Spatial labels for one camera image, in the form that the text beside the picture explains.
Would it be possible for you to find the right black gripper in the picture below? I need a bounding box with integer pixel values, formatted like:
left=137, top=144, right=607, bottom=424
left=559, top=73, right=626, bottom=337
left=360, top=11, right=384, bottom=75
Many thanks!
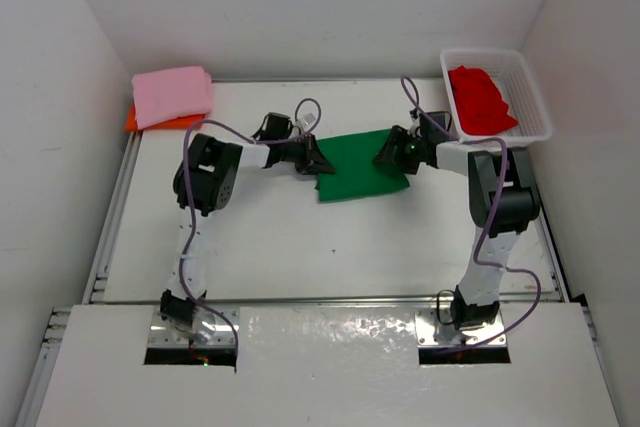
left=374, top=127, right=427, bottom=176

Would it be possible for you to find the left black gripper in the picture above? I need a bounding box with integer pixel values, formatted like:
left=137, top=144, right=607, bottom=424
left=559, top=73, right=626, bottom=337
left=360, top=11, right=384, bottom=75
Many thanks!
left=278, top=134, right=333, bottom=177

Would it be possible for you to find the green t shirt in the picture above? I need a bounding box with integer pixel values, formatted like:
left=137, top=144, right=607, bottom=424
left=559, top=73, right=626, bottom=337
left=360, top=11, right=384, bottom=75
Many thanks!
left=316, top=129, right=410, bottom=203

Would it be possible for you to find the red t shirt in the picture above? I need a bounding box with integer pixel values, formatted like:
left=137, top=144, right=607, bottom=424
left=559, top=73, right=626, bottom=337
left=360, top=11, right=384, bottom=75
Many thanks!
left=448, top=66, right=518, bottom=136

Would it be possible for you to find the orange t shirt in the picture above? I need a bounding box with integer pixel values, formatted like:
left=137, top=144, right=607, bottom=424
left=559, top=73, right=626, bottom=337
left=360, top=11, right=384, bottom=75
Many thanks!
left=124, top=104, right=206, bottom=133

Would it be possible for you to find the pink t shirt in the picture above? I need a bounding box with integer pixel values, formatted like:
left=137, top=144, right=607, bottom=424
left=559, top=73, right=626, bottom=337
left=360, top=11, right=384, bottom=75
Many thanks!
left=131, top=66, right=213, bottom=129

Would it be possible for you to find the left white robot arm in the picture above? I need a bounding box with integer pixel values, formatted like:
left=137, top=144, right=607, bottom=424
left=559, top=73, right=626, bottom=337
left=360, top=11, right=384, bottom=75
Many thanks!
left=160, top=112, right=335, bottom=347

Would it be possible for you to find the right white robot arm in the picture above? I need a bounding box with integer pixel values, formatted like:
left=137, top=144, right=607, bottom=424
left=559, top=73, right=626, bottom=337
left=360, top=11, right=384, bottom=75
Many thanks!
left=372, top=110, right=541, bottom=331

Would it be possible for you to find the white plastic laundry basket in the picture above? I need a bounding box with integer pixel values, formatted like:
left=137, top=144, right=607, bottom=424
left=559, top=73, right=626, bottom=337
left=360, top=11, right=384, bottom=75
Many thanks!
left=440, top=48, right=553, bottom=146

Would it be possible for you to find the white front cover board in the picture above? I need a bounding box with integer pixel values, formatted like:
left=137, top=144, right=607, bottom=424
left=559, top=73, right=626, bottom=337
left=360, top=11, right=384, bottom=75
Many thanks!
left=38, top=304, right=617, bottom=426

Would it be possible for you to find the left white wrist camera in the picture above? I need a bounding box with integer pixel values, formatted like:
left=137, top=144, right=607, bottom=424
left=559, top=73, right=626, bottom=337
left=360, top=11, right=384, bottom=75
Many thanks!
left=294, top=113, right=317, bottom=134

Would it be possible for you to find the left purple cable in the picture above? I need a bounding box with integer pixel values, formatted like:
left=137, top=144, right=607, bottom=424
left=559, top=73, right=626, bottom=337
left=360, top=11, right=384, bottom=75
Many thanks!
left=177, top=97, right=322, bottom=348

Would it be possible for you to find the purple cable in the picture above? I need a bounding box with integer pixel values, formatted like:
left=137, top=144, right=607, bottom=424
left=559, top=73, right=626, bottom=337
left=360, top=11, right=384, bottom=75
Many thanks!
left=177, top=97, right=322, bottom=348
left=400, top=76, right=543, bottom=351

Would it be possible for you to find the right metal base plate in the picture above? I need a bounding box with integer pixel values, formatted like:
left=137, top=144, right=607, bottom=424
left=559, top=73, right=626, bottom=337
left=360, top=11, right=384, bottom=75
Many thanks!
left=414, top=304, right=508, bottom=349

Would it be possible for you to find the metal base plate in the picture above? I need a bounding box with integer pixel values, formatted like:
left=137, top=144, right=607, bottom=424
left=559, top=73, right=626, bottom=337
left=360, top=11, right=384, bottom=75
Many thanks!
left=414, top=304, right=508, bottom=349
left=147, top=310, right=236, bottom=349

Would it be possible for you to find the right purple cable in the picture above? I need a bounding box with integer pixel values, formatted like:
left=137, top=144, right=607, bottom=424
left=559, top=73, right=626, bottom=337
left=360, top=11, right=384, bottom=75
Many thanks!
left=400, top=76, right=543, bottom=351

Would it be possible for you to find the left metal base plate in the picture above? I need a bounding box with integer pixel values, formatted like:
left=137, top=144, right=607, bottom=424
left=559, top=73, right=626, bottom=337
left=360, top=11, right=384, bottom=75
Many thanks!
left=147, top=310, right=236, bottom=349

